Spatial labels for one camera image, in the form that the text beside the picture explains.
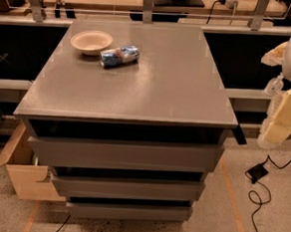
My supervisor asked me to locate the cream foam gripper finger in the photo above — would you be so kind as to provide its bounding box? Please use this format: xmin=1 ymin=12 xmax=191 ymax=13
xmin=261 ymin=42 xmax=287 ymax=66
xmin=257 ymin=89 xmax=291 ymax=149

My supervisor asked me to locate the grey top drawer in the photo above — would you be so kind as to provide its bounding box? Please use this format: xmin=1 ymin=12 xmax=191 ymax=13
xmin=29 ymin=137 xmax=224 ymax=172

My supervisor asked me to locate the grey drawer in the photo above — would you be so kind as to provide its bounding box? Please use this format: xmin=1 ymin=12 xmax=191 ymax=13
xmin=52 ymin=176 xmax=204 ymax=203
xmin=29 ymin=137 xmax=224 ymax=172
xmin=66 ymin=202 xmax=193 ymax=221

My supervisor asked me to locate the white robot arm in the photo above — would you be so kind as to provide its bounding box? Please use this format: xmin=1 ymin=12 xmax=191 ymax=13
xmin=257 ymin=38 xmax=291 ymax=149

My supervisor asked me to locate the grey bottom drawer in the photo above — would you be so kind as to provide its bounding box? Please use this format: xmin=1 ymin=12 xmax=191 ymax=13
xmin=66 ymin=202 xmax=193 ymax=221

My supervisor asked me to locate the grey drawer cabinet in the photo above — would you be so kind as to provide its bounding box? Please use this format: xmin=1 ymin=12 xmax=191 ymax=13
xmin=6 ymin=13 xmax=245 ymax=229

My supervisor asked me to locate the grey middle drawer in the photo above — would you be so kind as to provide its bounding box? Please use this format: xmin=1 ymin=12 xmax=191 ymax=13
xmin=52 ymin=176 xmax=204 ymax=203

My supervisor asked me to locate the clear sanitizer pump bottle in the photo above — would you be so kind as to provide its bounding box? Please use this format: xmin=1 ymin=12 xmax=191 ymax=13
xmin=264 ymin=74 xmax=284 ymax=96

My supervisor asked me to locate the black power adapter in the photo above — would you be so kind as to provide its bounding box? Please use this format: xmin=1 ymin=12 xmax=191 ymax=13
xmin=245 ymin=163 xmax=268 ymax=183

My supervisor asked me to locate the blue silver soda can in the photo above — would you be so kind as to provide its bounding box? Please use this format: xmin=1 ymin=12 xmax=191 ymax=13
xmin=100 ymin=45 xmax=140 ymax=68

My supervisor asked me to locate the white bowl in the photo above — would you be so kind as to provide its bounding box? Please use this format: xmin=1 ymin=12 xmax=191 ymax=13
xmin=71 ymin=30 xmax=113 ymax=56

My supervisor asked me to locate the cardboard box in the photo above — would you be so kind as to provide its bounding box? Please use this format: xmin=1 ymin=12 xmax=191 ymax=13
xmin=0 ymin=123 xmax=66 ymax=202

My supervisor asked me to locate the metal railing frame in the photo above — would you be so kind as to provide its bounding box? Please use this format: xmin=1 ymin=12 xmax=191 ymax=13
xmin=0 ymin=0 xmax=291 ymax=35

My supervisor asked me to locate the black cable under cabinet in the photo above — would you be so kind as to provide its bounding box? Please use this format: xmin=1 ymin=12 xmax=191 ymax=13
xmin=47 ymin=213 xmax=72 ymax=232

